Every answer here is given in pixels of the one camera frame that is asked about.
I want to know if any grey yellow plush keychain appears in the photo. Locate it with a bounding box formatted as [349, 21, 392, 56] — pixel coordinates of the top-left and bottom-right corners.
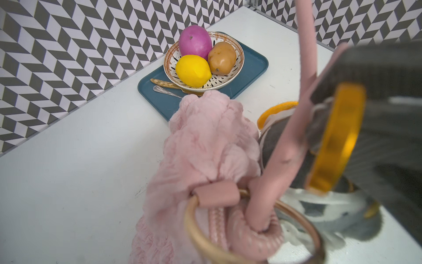
[256, 82, 383, 245]

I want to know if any gold spoon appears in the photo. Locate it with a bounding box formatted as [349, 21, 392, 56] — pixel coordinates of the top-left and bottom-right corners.
[150, 79, 203, 96]

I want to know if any brown potato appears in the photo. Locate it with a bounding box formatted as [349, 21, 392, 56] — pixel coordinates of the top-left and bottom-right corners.
[208, 41, 236, 75]

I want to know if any purple fruit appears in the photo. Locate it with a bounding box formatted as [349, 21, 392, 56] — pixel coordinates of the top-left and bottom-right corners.
[179, 25, 213, 60]

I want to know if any patterned bowl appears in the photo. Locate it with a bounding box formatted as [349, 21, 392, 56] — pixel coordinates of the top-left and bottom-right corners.
[163, 31, 245, 92]

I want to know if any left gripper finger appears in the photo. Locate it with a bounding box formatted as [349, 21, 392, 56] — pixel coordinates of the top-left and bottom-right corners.
[309, 41, 422, 242]

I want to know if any pink knitted bag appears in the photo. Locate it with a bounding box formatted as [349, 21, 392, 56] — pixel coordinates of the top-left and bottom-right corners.
[128, 0, 327, 264]

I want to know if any yellow lemon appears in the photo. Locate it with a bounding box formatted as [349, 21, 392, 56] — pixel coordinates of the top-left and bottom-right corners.
[175, 55, 212, 88]

